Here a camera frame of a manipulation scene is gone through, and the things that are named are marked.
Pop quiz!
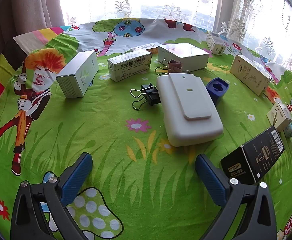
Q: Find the blue pencil sharpener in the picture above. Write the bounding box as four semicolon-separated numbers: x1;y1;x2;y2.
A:
205;77;230;105

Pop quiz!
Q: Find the beige curtain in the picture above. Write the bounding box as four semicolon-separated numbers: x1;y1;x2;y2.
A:
212;0;255;43

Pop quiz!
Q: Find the white plastic case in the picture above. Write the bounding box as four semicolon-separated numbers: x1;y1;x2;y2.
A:
156;72;224;147

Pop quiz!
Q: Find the black binder clip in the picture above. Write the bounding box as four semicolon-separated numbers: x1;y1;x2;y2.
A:
130;83;161;111

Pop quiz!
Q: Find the white box with green leaf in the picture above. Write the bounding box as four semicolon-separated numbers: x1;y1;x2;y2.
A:
55;50;100;98

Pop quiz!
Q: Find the small cream box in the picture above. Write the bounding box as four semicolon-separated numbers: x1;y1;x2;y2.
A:
266;102;292;132

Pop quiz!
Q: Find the beige cardboard box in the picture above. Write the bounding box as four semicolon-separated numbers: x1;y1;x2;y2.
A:
229;54;272;96

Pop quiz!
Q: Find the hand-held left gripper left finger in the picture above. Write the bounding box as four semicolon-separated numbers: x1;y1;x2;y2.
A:
10;152;94;240

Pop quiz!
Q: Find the cartoon printed tablecloth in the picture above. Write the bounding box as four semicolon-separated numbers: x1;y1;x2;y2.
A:
0;17;292;240

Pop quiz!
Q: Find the brown curtain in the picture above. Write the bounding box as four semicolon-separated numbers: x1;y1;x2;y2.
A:
0;0;66;55

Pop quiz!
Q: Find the black box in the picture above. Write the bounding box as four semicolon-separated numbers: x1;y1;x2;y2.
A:
220;125;285;183

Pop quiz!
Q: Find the slim white box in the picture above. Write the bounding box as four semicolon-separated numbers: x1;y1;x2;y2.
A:
130;42;159;54

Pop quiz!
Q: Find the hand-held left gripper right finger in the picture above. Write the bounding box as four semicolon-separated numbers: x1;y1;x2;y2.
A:
195;154;278;240

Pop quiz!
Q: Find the large white glossy-top box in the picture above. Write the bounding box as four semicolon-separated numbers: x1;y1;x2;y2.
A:
157;43;209;72

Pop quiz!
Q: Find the green and white medicine box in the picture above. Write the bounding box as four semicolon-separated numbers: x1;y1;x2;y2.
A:
107;49;153;82

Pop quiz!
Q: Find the small white barcode box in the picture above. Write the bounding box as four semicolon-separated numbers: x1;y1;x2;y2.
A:
206;31;229;55

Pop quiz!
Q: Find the rose gold binder clip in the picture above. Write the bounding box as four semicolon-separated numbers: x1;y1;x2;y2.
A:
154;59;182;75

